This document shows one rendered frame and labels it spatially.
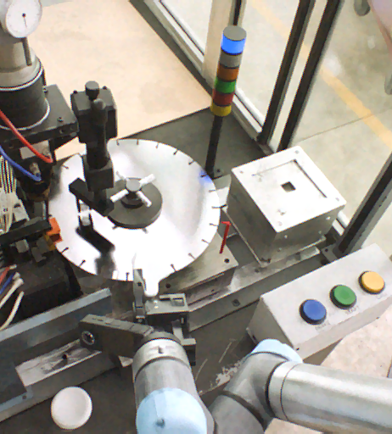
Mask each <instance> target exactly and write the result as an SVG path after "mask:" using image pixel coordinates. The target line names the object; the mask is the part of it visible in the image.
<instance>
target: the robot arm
mask: <svg viewBox="0 0 392 434"><path fill-rule="evenodd" d="M169 274H170V268H169V266H168V265H166V264H159V263H154V262H148V261H143V260H141V253H140V250H136V252H135V253H134V256H133V258H132V275H133V288H134V296H135V302H134V303H132V314H133V322H128V321H124V320H115V319H110V318H106V317H101V316H96V315H92V314H88V315H87V316H86V317H84V318H83V319H82V320H81V321H80V322H78V329H79V337H80V344H81V346H82V347H83V348H88V349H93V350H97V351H100V352H106V353H109V354H111V353H112V355H116V356H121V357H125V358H129V359H133V363H132V368H133V378H134V387H135V396H136V406H137V433H138V434H264V432H265V430H266V428H267V427H268V426H269V425H270V423H271V422H272V420H273V419H274V418H277V419H279V420H281V421H286V422H288V423H291V424H294V425H297V426H303V427H305V428H309V429H312V430H315V431H317V432H321V433H323V434H392V379H388V378H383V377H378V376H373V375H368V374H362V373H357V372H351V371H346V370H336V369H331V368H325V367H320V366H316V365H315V364H305V363H303V361H302V359H300V357H299V356H298V355H297V353H296V352H295V351H294V350H293V349H292V348H291V347H289V346H287V345H285V344H281V343H280V342H279V341H275V339H266V340H265V341H263V342H261V343H259V344H258V345H257V347H256V348H255V349H254V350H253V351H252V352H251V353H249V355H248V356H247V357H246V359H244V361H243V363H242V365H241V366H240V367H239V370H238V371H237V372H236V374H235V375H234V376H233V378H232V379H230V381H229V382H228V383H227V385H226V386H225V387H224V389H223V390H222V391H221V393H220V394H219V396H218V397H217V398H216V399H215V400H214V402H213V403H212V404H211V406H210V407H209V408H208V409H207V408H206V406H205V405H204V403H203V402H201V400H200V398H199V396H198V393H197V391H196V387H195V384H194V379H193V374H192V371H191V366H195V365H196V342H195V339H194V338H192V337H191V334H190V310H189V308H188V306H187V302H186V299H185V296H184V293H182V294H166V295H159V299H158V300H148V301H146V296H147V297H152V296H154V295H155V294H156V293H157V291H158V286H157V283H158V281H160V280H162V279H164V278H166V277H167V276H168V275H169ZM143 281H146V287H147V291H144V284H143ZM181 299H182V300H183V301H182V300H181ZM183 303H184V304H183ZM184 305H185V306H184Z"/></svg>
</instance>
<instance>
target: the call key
mask: <svg viewBox="0 0 392 434"><path fill-rule="evenodd" d="M361 283H362V285H363V286H364V287H365V288H366V289H367V290H368V291H372V292H378V291H379V290H380V289H381V288H383V287H384V279H383V277H381V276H380V275H379V274H377V273H375V272H367V273H365V274H364V275H363V277H362V278H361Z"/></svg>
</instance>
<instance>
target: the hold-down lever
mask: <svg viewBox="0 0 392 434"><path fill-rule="evenodd" d="M107 120H108V109H107V103H106V102H105V101H103V99H100V98H98V99H95V101H93V102H92V121H93V122H94V123H95V124H96V135H97V146H98V148H105V147H106V135H105V123H106V122H107Z"/></svg>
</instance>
